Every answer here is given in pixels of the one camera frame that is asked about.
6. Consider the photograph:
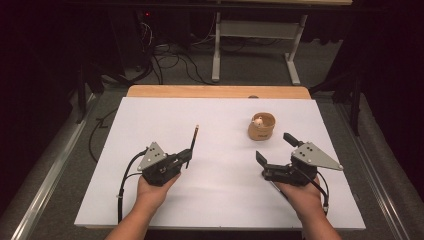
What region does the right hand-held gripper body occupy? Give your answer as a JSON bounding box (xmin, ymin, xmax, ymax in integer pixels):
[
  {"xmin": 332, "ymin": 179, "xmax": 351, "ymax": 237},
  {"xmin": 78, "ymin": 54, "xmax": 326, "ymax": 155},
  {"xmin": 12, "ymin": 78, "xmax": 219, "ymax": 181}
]
[{"xmin": 261, "ymin": 141, "xmax": 344, "ymax": 187}]

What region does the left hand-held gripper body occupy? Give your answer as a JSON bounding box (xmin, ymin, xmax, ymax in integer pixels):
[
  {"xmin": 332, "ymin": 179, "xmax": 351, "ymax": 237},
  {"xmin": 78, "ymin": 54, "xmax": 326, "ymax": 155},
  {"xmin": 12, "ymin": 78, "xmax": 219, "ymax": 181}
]
[{"xmin": 137, "ymin": 141, "xmax": 183, "ymax": 187}]

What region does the thin black gold brush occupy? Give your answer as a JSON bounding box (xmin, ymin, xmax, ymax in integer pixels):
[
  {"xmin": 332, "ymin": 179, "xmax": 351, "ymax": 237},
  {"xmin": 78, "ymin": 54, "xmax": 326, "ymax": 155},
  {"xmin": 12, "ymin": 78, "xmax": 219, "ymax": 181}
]
[{"xmin": 185, "ymin": 124, "xmax": 200, "ymax": 170}]

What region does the tan bear brush holder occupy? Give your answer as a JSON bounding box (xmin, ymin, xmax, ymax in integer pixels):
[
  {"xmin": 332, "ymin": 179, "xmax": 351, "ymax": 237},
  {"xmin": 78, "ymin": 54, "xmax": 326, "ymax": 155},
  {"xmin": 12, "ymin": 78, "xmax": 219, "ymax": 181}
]
[{"xmin": 247, "ymin": 111, "xmax": 277, "ymax": 142}]

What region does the person's left hand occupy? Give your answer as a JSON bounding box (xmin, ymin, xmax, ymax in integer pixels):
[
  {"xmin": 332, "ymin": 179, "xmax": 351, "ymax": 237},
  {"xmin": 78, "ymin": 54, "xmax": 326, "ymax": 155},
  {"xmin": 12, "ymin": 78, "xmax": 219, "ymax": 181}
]
[{"xmin": 134, "ymin": 171, "xmax": 183, "ymax": 214}]

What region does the person's right hand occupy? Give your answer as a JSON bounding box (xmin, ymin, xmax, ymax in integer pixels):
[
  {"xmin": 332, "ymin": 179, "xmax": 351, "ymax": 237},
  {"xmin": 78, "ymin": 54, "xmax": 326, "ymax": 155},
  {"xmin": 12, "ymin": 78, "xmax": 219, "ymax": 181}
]
[{"xmin": 274, "ymin": 175, "xmax": 327, "ymax": 222}]

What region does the white board sheet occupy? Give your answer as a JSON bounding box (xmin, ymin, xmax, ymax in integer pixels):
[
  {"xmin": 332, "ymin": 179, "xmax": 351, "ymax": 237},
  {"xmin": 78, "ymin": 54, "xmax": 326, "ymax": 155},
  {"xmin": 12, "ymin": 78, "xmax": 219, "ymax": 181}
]
[{"xmin": 73, "ymin": 96, "xmax": 367, "ymax": 231}]

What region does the black metal stand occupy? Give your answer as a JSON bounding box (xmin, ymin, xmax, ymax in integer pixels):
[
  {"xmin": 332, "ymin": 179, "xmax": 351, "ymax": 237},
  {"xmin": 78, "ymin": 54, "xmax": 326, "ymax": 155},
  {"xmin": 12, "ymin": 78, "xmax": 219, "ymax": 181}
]
[
  {"xmin": 74, "ymin": 63, "xmax": 105, "ymax": 125},
  {"xmin": 308, "ymin": 71, "xmax": 365, "ymax": 137}
]

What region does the black computer tower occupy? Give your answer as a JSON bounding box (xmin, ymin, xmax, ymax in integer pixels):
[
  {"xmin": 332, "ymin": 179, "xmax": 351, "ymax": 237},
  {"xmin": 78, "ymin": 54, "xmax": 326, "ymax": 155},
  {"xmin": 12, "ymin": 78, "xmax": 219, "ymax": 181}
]
[{"xmin": 108, "ymin": 8, "xmax": 155, "ymax": 77}]

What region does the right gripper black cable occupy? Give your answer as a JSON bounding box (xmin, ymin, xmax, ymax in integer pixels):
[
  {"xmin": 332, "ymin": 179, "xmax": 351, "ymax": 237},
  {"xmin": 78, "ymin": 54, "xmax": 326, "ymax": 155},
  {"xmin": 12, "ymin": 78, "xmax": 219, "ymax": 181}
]
[{"xmin": 296, "ymin": 166, "xmax": 331, "ymax": 216}]

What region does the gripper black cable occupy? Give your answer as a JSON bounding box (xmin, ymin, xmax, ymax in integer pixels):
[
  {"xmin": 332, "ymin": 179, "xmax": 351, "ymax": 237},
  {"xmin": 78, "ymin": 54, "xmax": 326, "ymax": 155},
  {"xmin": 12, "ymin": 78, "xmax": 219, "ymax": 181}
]
[
  {"xmin": 296, "ymin": 166, "xmax": 331, "ymax": 216},
  {"xmin": 116, "ymin": 148, "xmax": 148, "ymax": 225}
]

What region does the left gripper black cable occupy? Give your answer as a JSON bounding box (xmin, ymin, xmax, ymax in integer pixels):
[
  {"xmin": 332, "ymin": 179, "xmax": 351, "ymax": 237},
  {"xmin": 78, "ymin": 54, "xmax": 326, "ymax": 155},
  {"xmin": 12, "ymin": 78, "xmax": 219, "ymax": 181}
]
[{"xmin": 116, "ymin": 148, "xmax": 148, "ymax": 225}]

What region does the aluminium floor rail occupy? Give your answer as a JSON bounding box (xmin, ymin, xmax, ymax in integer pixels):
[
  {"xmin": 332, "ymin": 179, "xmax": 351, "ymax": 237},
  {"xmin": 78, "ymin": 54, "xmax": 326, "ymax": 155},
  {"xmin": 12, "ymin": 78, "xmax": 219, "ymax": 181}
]
[
  {"xmin": 335, "ymin": 102, "xmax": 424, "ymax": 240},
  {"xmin": 0, "ymin": 93, "xmax": 98, "ymax": 240}
]

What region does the black floor cable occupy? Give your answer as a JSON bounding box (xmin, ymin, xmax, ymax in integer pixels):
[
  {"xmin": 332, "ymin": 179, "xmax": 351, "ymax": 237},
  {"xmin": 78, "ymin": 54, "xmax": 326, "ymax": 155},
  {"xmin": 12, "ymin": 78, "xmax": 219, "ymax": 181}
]
[{"xmin": 88, "ymin": 108, "xmax": 120, "ymax": 164}]

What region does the tangle of black floor cables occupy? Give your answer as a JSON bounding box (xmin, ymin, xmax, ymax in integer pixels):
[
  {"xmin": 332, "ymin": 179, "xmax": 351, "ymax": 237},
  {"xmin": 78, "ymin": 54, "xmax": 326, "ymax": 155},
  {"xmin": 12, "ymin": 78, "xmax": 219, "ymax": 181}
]
[{"xmin": 134, "ymin": 19, "xmax": 214, "ymax": 86}]

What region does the white metal desk frame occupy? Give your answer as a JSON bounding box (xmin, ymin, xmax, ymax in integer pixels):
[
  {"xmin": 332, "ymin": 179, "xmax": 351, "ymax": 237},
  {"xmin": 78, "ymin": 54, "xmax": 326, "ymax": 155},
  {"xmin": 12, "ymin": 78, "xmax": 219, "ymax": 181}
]
[{"xmin": 211, "ymin": 0, "xmax": 354, "ymax": 86}]

